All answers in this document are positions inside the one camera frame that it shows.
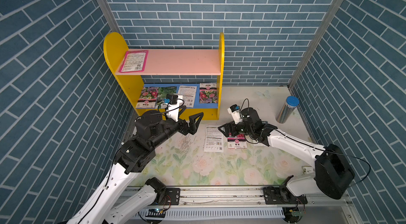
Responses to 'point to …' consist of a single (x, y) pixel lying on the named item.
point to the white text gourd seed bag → (213, 140)
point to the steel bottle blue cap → (287, 109)
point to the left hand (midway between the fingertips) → (199, 111)
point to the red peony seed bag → (237, 142)
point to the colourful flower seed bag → (208, 93)
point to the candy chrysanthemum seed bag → (148, 98)
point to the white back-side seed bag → (188, 93)
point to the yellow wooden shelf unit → (177, 81)
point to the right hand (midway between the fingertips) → (225, 126)
